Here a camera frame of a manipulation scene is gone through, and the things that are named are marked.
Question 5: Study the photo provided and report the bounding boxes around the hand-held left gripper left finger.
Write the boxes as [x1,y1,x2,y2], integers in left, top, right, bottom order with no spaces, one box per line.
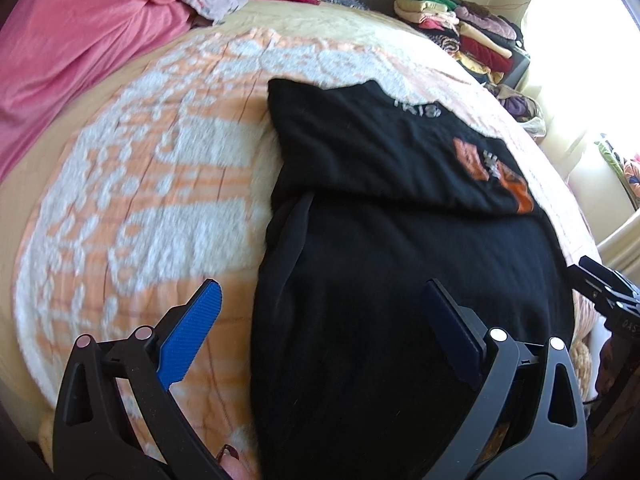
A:
[52,278,231,480]

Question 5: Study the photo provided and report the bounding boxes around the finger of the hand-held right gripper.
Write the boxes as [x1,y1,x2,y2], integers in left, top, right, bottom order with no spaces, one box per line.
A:
[577,256,640,295]
[565,265,617,313]

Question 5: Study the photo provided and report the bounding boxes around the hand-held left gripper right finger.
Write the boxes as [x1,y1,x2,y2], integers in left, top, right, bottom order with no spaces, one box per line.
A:
[420,279,588,480]

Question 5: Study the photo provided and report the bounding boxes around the black t-shirt orange print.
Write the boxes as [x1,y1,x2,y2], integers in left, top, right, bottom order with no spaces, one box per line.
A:
[250,77,576,480]

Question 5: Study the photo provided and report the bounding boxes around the crumpled beige and purple clothes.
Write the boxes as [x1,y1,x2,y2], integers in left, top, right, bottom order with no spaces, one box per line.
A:
[485,82,548,136]

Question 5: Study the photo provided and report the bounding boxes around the stack of folded clothes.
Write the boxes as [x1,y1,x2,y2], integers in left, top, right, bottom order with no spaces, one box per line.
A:
[394,0,523,73]

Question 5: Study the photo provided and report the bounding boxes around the person's right hand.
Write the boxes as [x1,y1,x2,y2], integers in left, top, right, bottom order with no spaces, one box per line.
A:
[597,337,623,396]

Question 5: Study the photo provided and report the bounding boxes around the person's left hand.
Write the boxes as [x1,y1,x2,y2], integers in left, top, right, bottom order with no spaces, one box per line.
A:
[215,442,263,480]

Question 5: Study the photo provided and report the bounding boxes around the cream furniture edge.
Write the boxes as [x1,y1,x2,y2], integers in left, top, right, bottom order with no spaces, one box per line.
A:
[597,215,640,276]

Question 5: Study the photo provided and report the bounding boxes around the green floral cloth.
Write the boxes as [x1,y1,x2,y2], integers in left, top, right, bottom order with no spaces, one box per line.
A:
[597,132,640,208]

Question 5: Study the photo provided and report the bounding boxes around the orange and white bed blanket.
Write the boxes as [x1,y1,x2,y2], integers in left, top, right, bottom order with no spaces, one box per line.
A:
[10,0,601,461]

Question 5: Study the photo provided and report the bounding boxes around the white curtain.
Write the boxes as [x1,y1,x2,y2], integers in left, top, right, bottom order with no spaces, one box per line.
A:
[520,0,640,201]

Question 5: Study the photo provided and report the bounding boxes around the black side table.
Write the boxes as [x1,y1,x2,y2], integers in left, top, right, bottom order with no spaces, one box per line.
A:
[500,45,531,88]

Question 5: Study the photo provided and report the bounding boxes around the pink quilt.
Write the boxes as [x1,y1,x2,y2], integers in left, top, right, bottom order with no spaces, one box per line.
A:
[0,0,198,181]

